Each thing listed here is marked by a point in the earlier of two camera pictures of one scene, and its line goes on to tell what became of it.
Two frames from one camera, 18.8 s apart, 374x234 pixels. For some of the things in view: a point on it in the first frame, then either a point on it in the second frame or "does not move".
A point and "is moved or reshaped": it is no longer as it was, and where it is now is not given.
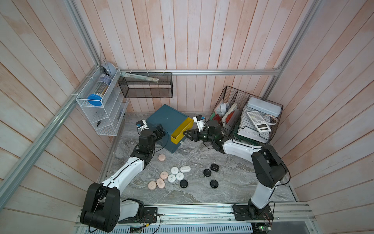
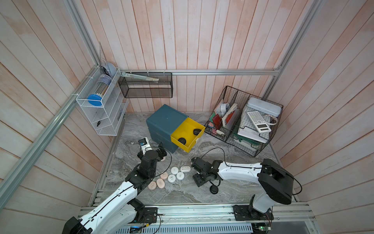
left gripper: [158, 136] → [160, 156]
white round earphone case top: [174, 170] does not move
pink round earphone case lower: [160, 183] does not move
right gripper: [195, 135] → [198, 181]
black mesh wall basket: [134, 87] does not move
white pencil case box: [269, 107] does not move
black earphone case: [183, 184] → [182, 140]
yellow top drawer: [177, 135] is moved or reshaped
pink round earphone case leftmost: [152, 185] does not move
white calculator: [258, 122] does not move
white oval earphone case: [185, 168] does not move
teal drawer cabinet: [170, 119] does not move
